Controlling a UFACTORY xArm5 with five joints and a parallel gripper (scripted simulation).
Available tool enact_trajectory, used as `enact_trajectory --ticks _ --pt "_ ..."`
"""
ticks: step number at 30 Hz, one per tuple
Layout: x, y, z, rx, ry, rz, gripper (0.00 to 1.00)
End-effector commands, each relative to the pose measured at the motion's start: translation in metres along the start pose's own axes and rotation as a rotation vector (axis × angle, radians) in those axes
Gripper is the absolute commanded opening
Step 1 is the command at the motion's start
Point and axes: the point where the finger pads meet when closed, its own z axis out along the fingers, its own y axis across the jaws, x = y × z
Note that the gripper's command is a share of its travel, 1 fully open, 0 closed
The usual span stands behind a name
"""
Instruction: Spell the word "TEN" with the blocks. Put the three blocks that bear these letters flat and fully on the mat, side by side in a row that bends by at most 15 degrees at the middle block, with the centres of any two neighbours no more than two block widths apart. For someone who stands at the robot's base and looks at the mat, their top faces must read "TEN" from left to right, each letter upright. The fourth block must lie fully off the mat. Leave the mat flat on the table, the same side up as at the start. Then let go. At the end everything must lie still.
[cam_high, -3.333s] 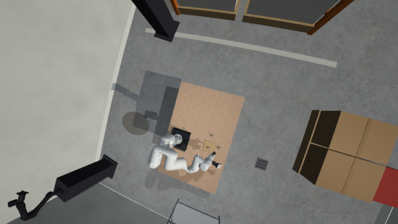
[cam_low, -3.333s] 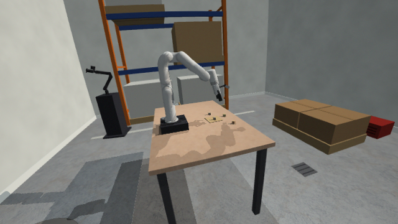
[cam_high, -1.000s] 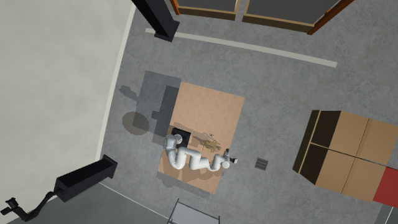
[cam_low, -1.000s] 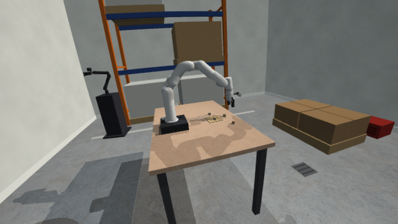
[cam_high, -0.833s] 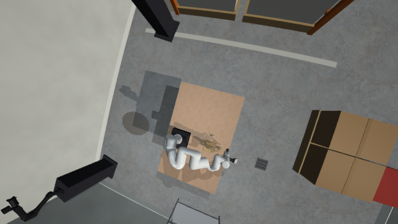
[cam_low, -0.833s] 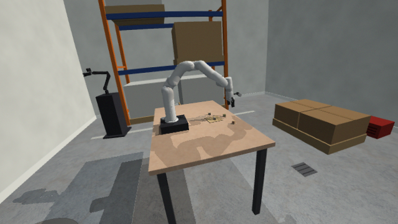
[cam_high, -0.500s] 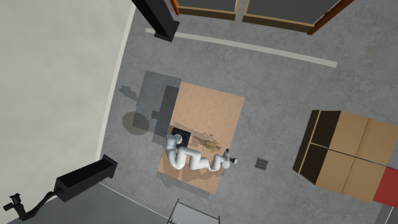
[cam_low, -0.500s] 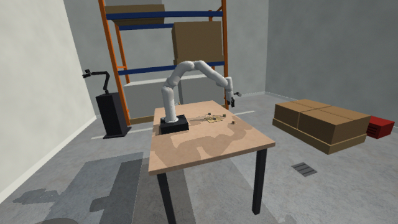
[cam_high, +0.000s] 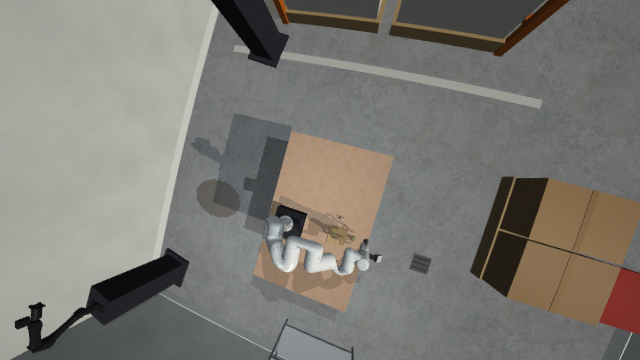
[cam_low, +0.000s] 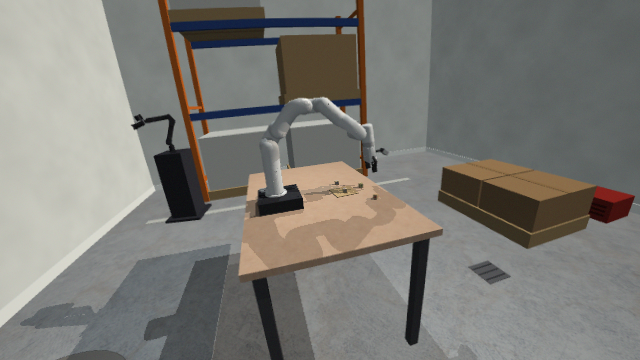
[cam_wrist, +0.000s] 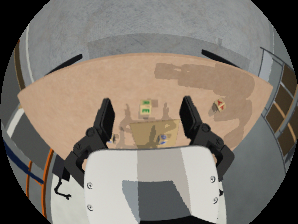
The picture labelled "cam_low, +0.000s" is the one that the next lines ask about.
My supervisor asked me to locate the tan flat mat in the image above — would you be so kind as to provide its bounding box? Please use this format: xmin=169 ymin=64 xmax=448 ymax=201
xmin=329 ymin=186 xmax=359 ymax=198

